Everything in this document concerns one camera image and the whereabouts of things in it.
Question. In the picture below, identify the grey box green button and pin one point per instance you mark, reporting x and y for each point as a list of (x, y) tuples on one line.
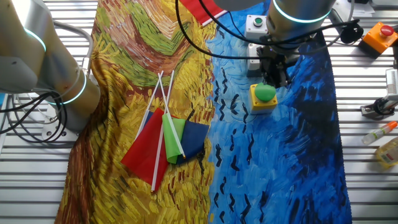
[(255, 28)]

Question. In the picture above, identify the plastic bottle yellow liquid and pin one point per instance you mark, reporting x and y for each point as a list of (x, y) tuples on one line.
[(388, 154)]

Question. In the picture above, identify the small silver clamp device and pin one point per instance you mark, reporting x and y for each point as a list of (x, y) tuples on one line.
[(377, 107)]

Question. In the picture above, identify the small dark blue flag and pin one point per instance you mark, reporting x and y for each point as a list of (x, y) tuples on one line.
[(192, 140)]

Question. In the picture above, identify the silver ribbed handheld device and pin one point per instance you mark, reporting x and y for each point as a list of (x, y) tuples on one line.
[(392, 82)]

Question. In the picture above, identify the small red flag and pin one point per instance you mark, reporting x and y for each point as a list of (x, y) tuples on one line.
[(146, 155)]

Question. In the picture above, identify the painted landscape print cloth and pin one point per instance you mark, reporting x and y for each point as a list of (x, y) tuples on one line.
[(155, 193)]

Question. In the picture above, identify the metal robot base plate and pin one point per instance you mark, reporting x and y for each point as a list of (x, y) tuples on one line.
[(59, 132)]

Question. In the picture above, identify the small green flag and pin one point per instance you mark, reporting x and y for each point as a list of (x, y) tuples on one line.
[(172, 140)]

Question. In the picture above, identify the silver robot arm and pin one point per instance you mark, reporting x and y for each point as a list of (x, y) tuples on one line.
[(62, 77)]

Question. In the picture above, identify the orange emergency stop box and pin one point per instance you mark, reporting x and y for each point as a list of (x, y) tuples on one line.
[(377, 40)]

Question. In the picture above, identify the large red flag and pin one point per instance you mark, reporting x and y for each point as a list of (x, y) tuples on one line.
[(202, 7)]

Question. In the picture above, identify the small spray bottle orange cap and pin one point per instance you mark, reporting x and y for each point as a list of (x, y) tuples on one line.
[(377, 133)]

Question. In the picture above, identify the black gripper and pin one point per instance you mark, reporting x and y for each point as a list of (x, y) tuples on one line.
[(276, 62)]

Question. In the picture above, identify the grey box red button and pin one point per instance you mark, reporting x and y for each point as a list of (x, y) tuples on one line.
[(253, 62)]

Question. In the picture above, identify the yellow box green mushroom button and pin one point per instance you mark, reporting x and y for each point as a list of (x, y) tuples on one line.
[(262, 99)]

